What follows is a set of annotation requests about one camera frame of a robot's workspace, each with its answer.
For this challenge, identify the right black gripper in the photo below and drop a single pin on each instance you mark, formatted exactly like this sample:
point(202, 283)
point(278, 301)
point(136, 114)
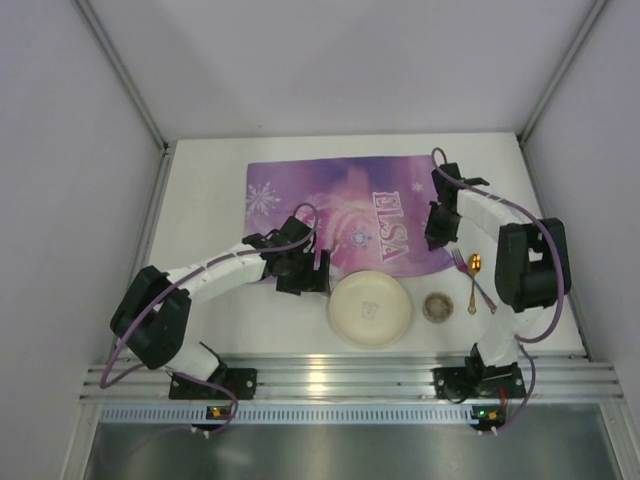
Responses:
point(438, 231)

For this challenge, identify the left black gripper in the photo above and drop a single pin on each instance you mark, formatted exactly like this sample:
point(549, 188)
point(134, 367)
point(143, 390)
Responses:
point(316, 273)

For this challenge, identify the purple Elsa cloth placemat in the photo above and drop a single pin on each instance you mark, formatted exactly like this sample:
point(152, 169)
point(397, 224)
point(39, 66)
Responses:
point(370, 212)

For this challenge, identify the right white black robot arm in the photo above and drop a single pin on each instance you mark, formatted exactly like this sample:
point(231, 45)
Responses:
point(532, 273)

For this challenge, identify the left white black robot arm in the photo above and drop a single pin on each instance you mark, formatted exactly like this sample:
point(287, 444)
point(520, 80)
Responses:
point(152, 318)

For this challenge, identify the iridescent metal fork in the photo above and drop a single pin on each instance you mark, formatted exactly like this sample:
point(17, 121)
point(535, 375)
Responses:
point(461, 265)

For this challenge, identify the gold metal spoon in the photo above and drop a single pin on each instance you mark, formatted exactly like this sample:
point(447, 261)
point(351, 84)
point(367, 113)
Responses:
point(474, 265)

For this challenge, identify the cream round plate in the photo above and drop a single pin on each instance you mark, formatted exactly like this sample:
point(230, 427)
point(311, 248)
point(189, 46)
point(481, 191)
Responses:
point(370, 309)

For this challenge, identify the small glass cup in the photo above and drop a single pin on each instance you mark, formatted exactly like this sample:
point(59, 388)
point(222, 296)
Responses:
point(437, 307)

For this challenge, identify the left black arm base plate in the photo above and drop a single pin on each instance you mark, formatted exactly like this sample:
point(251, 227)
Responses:
point(241, 382)

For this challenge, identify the white slotted cable duct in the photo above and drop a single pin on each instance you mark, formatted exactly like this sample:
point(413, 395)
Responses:
point(299, 414)

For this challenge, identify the right aluminium corner post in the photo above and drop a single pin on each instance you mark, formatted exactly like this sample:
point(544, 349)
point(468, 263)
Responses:
point(559, 73)

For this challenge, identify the aluminium corner post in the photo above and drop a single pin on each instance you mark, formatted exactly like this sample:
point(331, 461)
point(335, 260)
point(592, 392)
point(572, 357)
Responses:
point(91, 18)
point(559, 73)

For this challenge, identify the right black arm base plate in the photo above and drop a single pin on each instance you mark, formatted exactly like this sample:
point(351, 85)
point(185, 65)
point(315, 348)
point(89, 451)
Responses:
point(459, 384)

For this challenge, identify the left aluminium corner post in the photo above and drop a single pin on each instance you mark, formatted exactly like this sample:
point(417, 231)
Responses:
point(91, 18)

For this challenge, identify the aluminium mounting rail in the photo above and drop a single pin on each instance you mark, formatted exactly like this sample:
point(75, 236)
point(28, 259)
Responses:
point(336, 378)

